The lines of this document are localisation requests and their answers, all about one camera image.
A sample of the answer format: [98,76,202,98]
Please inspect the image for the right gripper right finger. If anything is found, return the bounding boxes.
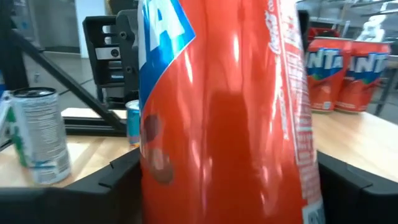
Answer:
[317,151,398,224]

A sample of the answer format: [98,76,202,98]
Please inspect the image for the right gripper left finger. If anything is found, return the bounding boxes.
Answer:
[0,148,144,224]

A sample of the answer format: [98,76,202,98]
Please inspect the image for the tall white Celsius can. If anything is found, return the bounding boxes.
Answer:
[8,86,72,185]

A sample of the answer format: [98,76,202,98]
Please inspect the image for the blue silver Red Bull can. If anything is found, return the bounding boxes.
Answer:
[125,99,141,147]

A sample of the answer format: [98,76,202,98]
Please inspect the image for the green Sprite can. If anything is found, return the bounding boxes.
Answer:
[0,90,16,147]

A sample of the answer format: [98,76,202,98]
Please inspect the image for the red Fanta strawberry can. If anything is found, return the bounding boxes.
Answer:
[306,36,353,113]
[137,0,326,224]
[335,40,392,113]

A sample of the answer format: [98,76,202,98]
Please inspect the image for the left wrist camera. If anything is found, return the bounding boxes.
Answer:
[94,45,122,62]

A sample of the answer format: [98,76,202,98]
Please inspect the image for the black aluminium table frame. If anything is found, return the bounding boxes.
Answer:
[0,0,128,137]

